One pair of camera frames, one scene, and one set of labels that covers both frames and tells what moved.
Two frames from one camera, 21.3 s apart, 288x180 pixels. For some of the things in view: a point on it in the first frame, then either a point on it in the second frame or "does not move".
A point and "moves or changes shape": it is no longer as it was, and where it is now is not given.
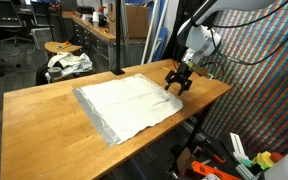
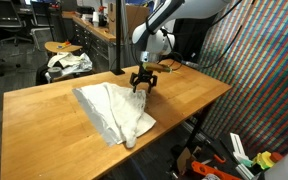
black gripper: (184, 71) -> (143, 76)
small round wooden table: (57, 47) does not move
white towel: (122, 105) moves or changes shape
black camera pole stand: (118, 70) does not move
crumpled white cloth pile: (71, 63) does not move
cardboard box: (137, 20) does not move
